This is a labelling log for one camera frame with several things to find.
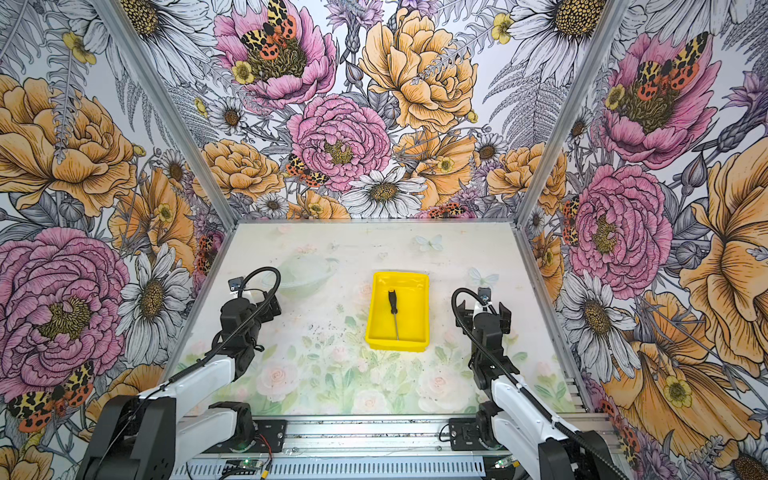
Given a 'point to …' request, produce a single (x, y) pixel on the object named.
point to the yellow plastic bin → (413, 303)
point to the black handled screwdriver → (394, 309)
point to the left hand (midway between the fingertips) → (258, 302)
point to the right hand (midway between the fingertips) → (482, 310)
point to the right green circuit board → (504, 462)
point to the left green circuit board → (244, 463)
